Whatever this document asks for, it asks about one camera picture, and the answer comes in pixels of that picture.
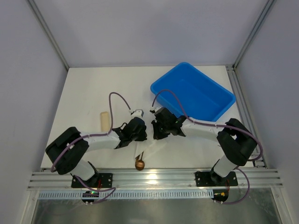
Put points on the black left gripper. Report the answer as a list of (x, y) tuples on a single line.
[(141, 131)]

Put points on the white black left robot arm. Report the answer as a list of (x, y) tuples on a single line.
[(67, 150)]

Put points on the blue plastic bin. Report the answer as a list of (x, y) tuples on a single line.
[(201, 97)]

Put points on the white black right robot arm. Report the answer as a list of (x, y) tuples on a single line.
[(236, 141)]

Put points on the white slotted cable duct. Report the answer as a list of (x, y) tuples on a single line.
[(126, 194)]

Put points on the aluminium frame post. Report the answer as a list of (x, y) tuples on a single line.
[(45, 28), (254, 31)]

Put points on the aluminium frame post left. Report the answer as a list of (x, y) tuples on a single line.
[(45, 28)]

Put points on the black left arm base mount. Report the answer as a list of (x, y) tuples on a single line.
[(101, 180)]

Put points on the aluminium frame post right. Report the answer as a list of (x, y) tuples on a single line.
[(254, 31)]

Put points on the copper spoon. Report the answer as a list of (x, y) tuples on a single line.
[(139, 163)]

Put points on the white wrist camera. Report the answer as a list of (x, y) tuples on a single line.
[(136, 113), (155, 110)]

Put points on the beige utensil holder case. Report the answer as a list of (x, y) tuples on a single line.
[(105, 121)]

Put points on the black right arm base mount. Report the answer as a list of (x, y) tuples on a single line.
[(211, 179)]

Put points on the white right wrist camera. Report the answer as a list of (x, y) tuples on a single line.
[(155, 110)]

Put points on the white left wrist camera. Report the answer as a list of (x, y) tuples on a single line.
[(136, 113)]

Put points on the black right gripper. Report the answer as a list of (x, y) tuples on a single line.
[(156, 128)]

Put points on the aluminium front rail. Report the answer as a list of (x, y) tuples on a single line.
[(152, 179)]

